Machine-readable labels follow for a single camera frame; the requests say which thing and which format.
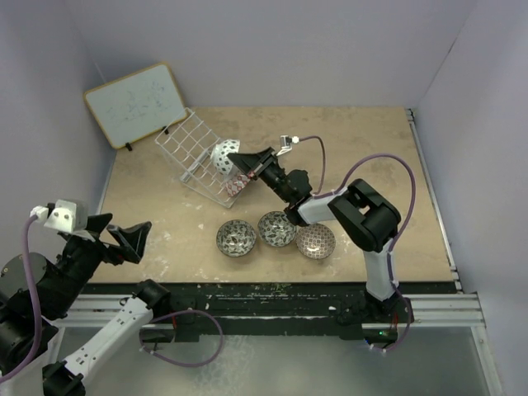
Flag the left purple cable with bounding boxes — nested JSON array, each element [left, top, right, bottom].
[[0, 216, 46, 379]]

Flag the black floral bowl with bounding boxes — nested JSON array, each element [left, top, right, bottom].
[[257, 211, 297, 248], [216, 219, 257, 257]]

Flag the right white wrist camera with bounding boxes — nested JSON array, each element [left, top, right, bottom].
[[276, 135, 299, 157]]

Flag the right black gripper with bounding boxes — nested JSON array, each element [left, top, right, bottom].
[[229, 148, 292, 204]]

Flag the brown lattice pattern bowl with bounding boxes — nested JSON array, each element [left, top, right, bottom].
[[295, 224, 337, 260]]

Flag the blue patterned bowl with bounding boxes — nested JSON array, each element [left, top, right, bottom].
[[210, 139, 241, 177]]

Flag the red white patterned bowl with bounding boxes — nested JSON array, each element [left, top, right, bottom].
[[224, 172, 251, 197]]

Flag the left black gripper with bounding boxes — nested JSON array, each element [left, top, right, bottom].
[[47, 211, 150, 315]]

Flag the black floral bowl left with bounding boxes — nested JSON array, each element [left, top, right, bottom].
[[216, 219, 257, 257]]

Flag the black floral bowl middle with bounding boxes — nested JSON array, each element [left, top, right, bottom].
[[257, 211, 297, 248]]

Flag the black mounting base rail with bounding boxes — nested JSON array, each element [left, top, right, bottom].
[[82, 282, 413, 343]]

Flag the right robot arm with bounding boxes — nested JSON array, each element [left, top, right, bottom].
[[228, 148, 407, 323]]

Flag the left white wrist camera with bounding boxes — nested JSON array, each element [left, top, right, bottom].
[[30, 200, 88, 234]]

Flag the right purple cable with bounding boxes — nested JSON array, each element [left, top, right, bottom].
[[296, 135, 417, 354]]

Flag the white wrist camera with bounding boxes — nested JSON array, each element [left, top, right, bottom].
[[30, 200, 88, 234], [276, 135, 299, 157]]

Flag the yellow framed whiteboard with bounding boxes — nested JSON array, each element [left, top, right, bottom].
[[83, 63, 188, 149]]

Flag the white wire dish rack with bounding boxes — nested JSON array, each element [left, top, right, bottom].
[[155, 107, 239, 208]]

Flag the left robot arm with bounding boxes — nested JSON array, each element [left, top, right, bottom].
[[1, 207, 170, 395]]

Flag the purple cable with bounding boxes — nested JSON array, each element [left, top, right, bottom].
[[296, 135, 417, 354], [0, 216, 46, 379]]

